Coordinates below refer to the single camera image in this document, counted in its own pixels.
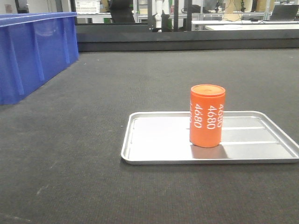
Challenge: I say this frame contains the black laptop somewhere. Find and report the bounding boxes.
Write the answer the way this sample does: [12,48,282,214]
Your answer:
[270,5,299,21]

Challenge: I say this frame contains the white perforated crate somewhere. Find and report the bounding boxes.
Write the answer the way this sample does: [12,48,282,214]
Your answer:
[75,0,100,14]

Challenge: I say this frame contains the black conveyor side rail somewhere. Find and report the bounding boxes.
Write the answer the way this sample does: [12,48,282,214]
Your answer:
[76,24,299,52]

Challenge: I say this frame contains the silver metal tray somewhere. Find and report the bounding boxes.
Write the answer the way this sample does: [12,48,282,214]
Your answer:
[121,111,299,165]

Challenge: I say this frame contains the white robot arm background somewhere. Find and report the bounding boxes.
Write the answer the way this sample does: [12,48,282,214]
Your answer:
[149,0,170,32]

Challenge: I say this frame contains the white background table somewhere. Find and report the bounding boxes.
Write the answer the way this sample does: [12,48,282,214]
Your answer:
[192,20,299,31]

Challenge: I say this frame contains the blue crate on conveyor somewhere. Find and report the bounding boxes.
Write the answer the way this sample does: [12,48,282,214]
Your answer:
[0,12,79,105]

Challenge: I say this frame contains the orange cylindrical capacitor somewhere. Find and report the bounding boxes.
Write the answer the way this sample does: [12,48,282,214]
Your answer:
[190,84,226,147]

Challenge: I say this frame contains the dark conveyor belt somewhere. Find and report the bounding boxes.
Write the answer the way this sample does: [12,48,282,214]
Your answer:
[0,49,299,224]

